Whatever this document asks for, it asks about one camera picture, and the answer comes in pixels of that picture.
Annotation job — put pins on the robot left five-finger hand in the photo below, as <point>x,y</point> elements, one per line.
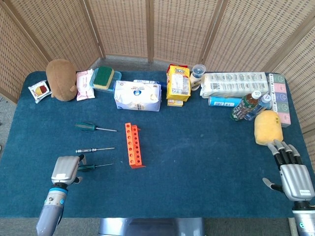
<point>64,168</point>

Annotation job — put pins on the robot right five-finger hand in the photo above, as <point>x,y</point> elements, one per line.
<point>294,180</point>

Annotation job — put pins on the robot right silver arm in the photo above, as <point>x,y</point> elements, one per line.
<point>305,218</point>

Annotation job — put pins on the robot left silver arm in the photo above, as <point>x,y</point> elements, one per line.
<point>50,211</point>

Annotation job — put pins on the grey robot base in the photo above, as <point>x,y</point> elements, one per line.
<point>152,227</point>

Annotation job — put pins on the silver black precision screwdriver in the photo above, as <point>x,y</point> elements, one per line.
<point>86,150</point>

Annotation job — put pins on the orange test tube rack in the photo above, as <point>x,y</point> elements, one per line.
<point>133,145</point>

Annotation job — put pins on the yellow bread plush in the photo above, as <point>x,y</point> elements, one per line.
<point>268,127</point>

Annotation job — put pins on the white red yellow snack packet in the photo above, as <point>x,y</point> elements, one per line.
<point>39,91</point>

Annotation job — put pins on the multicolour pocket tissue pack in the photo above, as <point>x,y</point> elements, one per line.
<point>280,98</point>

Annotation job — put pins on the blue label water bottle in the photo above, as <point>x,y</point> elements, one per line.
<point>264,100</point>

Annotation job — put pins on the pink wet wipes pack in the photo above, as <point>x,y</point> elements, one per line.
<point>85,84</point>

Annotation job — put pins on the brown plush toy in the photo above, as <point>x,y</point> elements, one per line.
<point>61,79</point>

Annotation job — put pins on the green tea bottle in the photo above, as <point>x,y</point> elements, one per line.
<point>243,107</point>

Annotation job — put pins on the green yellow sponge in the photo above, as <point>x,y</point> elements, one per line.
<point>103,77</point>

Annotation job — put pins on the blue table cloth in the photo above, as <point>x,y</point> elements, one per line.
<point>197,159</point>

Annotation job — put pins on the white blue tissue pack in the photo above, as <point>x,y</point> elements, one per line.
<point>137,97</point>

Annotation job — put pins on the clear plastic container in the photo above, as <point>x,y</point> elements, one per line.
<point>116,78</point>

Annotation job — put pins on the blue cylindrical can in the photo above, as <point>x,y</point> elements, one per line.
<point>221,101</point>

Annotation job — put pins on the white toilet paper pack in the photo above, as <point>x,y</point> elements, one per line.
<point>233,84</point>

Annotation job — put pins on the white blue flat box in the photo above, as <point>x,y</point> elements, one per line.
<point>145,81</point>

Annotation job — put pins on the small flat yellow box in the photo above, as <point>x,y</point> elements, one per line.
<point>175,103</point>

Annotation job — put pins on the white jar with clear cap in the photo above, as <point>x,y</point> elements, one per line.
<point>197,78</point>

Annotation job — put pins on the yellow biscuit box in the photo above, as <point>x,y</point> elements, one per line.
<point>178,83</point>

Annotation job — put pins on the wicker folding screen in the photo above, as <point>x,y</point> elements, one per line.
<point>123,24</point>

